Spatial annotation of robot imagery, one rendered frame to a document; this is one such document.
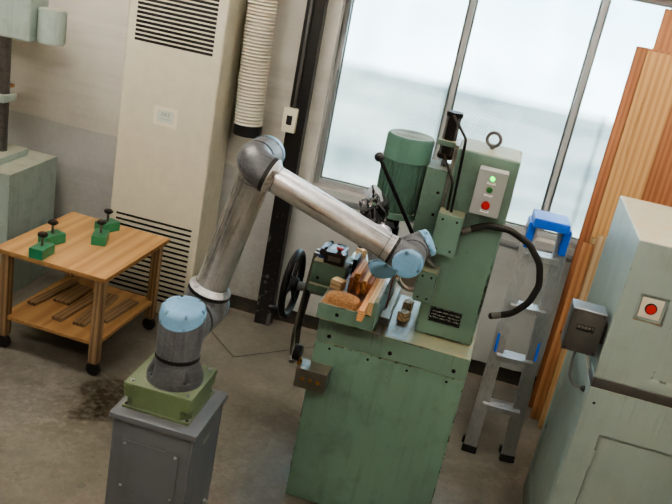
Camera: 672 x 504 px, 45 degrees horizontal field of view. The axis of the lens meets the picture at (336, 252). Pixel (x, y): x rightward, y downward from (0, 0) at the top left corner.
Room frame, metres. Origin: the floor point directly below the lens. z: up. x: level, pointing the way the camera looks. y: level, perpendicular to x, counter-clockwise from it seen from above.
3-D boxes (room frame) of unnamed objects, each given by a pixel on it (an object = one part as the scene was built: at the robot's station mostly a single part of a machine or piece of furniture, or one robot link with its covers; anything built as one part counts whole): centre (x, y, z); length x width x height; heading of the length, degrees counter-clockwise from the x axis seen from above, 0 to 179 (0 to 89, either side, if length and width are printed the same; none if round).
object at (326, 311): (2.93, -0.08, 0.87); 0.61 x 0.30 x 0.06; 170
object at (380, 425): (2.89, -0.31, 0.36); 0.58 x 0.45 x 0.71; 80
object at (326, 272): (2.95, 0.00, 0.92); 0.15 x 0.13 x 0.09; 170
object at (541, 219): (3.41, -0.90, 0.58); 0.27 x 0.25 x 1.16; 174
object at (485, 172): (2.72, -0.48, 1.40); 0.10 x 0.06 x 0.16; 80
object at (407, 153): (2.91, -0.19, 1.35); 0.18 x 0.18 x 0.31
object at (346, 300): (2.68, -0.06, 0.92); 0.14 x 0.09 x 0.04; 80
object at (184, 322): (2.38, 0.45, 0.83); 0.17 x 0.15 x 0.18; 170
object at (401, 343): (2.89, -0.31, 0.76); 0.57 x 0.45 x 0.09; 80
